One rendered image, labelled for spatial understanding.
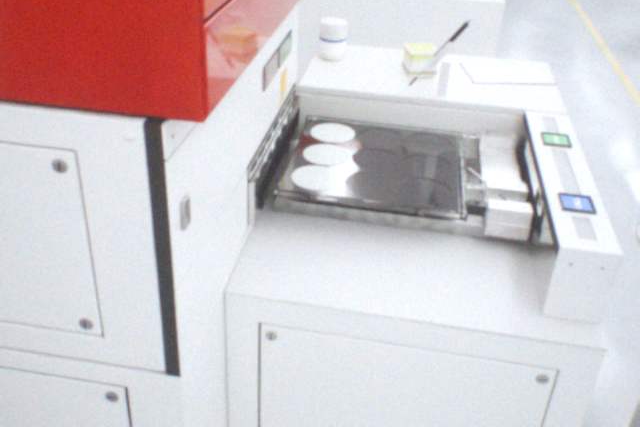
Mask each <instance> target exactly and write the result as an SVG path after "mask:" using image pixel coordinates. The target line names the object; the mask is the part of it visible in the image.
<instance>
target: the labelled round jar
mask: <svg viewBox="0 0 640 427"><path fill-rule="evenodd" d="M320 29H321V30H320V35H319V57H320V58H322V59H324V60H330V61H337V60H341V59H343V58H344V57H345V45H346V29H347V22H346V21H345V20H342V19H338V18H326V19H322V20H321V21H320Z"/></svg>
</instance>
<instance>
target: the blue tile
mask: <svg viewBox="0 0 640 427"><path fill-rule="evenodd" d="M561 196H562V199H563V203H564V206H565V207H567V208H575V209H584V210H593V209H592V206H591V203H590V201H588V198H581V197H572V196H564V195H561Z"/></svg>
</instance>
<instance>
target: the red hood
mask: <svg viewBox="0 0 640 427"><path fill-rule="evenodd" d="M299 1H300V0H0V99H3V100H12V101H21V102H31V103H39V104H48V105H57V106H65V107H75V108H84V109H93V110H101V111H110V112H119V113H128V114H136V115H146V116H155V117H163V118H168V119H173V120H182V121H190V122H199V123H204V121H205V120H206V119H207V118H208V116H209V115H210V114H211V112H212V111H213V110H214V109H215V107H216V106H217V105H218V104H219V102H220V101H221V100H222V98H223V97H224V96H225V95H226V93H227V92H228V91H229V89H230V88H231V87H232V86H233V84H234V83H235V82H236V81H237V79H238V78H239V77H240V75H241V74H242V73H243V72H244V70H245V69H246V68H247V67H249V65H250V64H251V63H252V61H253V60H254V59H255V58H256V56H257V55H258V54H259V53H260V51H261V50H262V49H263V47H264V46H265V45H266V44H267V42H268V41H269V40H270V39H271V37H272V36H273V35H274V33H275V32H276V31H277V30H278V28H279V27H280V26H281V24H282V23H283V22H284V21H285V19H286V18H287V17H288V16H289V13H290V12H291V11H292V9H293V8H294V7H295V6H296V4H297V3H298V2H299Z"/></svg>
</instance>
